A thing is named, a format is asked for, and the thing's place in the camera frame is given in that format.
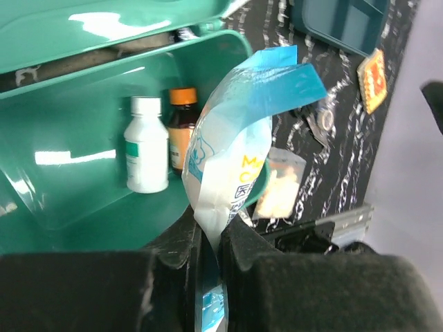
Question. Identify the teal divider tray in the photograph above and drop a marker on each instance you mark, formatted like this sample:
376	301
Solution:
354	26

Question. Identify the brown medicine bottle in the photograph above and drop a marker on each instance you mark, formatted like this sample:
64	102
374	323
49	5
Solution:
185	114

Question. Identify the green medicine kit box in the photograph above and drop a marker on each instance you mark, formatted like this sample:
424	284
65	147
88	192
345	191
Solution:
68	72

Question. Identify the bag of cotton balls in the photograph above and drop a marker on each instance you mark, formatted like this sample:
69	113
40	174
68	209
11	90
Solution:
278	198

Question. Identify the blue cotton swab bag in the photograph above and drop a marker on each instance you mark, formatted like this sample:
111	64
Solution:
226	162

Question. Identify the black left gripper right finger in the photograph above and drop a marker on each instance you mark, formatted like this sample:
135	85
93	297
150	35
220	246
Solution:
269	290

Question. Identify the white plastic bottle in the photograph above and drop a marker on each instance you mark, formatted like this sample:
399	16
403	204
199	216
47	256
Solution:
146	147

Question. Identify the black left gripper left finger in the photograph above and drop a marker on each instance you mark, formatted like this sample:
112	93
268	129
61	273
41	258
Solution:
156	288

